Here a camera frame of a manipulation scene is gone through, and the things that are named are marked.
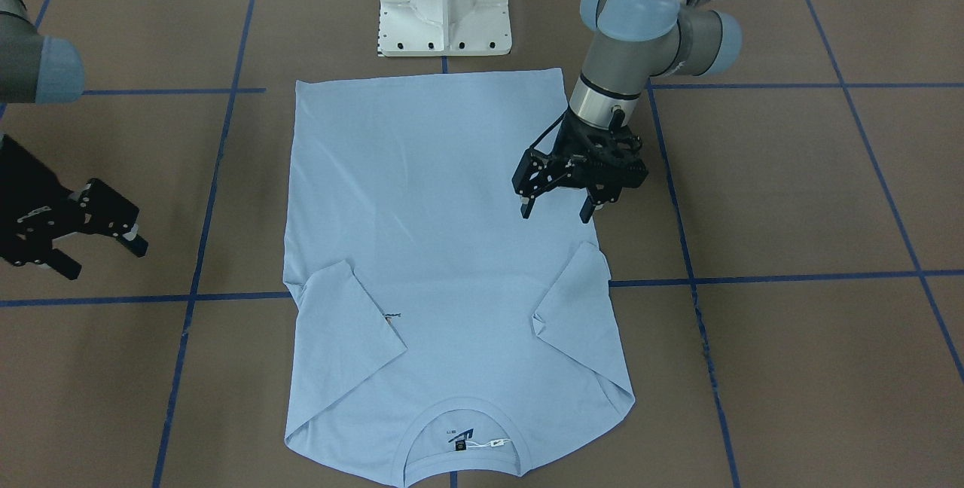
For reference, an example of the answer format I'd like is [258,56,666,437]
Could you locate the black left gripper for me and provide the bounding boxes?
[512,109,648,224]

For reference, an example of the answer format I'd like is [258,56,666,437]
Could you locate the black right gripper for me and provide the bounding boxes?
[1,134,149,281]

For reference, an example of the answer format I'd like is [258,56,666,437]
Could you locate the light blue t-shirt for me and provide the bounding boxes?
[283,69,636,487]

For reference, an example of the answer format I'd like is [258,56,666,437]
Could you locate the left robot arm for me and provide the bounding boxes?
[512,0,743,221]

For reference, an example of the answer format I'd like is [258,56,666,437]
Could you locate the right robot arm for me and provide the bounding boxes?
[1,0,148,281]

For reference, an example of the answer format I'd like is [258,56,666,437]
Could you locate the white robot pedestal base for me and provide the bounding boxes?
[377,0,513,58]

